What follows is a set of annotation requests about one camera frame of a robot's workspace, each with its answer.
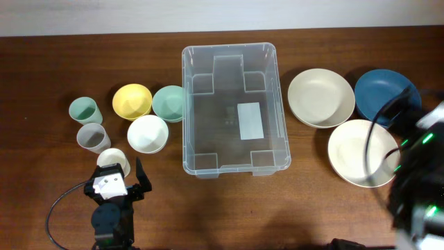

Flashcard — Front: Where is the clear plastic storage container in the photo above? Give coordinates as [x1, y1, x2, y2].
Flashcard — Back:
[182, 42, 291, 178]

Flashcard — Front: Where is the cream white plate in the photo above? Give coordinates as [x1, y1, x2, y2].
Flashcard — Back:
[327, 119, 400, 188]

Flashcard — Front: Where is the beige plate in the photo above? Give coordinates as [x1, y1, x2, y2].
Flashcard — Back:
[287, 68, 355, 128]

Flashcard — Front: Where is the green bowl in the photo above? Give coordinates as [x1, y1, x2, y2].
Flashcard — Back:
[152, 85, 183, 123]

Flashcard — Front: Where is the green cup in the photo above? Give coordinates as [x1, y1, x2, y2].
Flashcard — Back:
[69, 97, 103, 125]

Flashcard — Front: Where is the grey cup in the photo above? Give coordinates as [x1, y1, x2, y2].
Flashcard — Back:
[76, 123, 111, 154]

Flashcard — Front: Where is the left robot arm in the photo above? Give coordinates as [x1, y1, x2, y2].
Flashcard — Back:
[84, 158, 152, 249]

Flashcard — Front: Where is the white label in container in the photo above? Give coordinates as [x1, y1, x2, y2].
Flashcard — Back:
[237, 102, 264, 140]

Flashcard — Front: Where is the white bowl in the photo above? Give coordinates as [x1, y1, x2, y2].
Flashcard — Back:
[127, 115, 169, 154]

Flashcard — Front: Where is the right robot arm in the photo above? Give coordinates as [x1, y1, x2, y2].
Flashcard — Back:
[388, 103, 443, 250]

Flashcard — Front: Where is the yellow bowl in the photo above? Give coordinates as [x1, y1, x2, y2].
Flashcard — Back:
[112, 83, 153, 121]

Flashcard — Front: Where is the dark blue plate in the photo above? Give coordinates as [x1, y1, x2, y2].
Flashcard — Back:
[355, 69, 425, 121]

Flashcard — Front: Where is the cream white cup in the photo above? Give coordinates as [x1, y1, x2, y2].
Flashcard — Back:
[96, 148, 130, 177]

